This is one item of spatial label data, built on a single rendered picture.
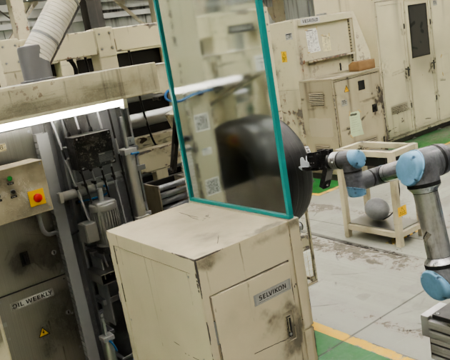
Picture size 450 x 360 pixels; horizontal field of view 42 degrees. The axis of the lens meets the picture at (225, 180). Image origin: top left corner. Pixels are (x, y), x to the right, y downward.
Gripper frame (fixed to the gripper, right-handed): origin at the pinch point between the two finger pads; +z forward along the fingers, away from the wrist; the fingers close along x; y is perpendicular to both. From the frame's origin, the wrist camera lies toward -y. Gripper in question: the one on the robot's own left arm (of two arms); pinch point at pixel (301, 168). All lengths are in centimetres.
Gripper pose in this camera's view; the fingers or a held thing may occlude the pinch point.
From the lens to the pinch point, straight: 269.3
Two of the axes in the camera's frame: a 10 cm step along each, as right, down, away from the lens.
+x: -7.8, 2.6, -5.7
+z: -5.8, 0.4, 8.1
